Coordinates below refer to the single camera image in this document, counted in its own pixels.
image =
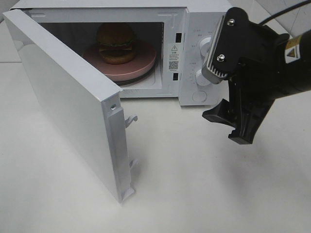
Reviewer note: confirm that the lower white round knob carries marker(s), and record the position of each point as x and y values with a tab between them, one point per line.
200	79

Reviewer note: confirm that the white warning label sticker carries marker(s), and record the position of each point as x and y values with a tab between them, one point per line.
173	56

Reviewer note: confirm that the white microwave oven body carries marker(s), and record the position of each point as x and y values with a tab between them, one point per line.
159	22

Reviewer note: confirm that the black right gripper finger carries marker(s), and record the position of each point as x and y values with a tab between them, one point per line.
224	113
246	116

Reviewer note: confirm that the white microwave door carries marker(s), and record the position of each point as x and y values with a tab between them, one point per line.
82	102

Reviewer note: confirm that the upper white round knob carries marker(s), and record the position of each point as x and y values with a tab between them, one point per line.
204	45

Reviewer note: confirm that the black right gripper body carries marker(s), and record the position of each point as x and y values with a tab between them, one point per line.
256	73

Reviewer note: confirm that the white round knob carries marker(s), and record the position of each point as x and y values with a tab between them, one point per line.
204	45
200	79

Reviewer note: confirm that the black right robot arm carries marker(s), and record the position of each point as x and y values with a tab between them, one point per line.
297	55

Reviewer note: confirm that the round white door button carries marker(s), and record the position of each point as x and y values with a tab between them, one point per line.
199	96

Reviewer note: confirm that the pink round plate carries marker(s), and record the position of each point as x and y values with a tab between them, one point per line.
140	65

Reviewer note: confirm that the burger with lettuce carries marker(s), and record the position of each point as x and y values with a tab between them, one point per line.
117	43

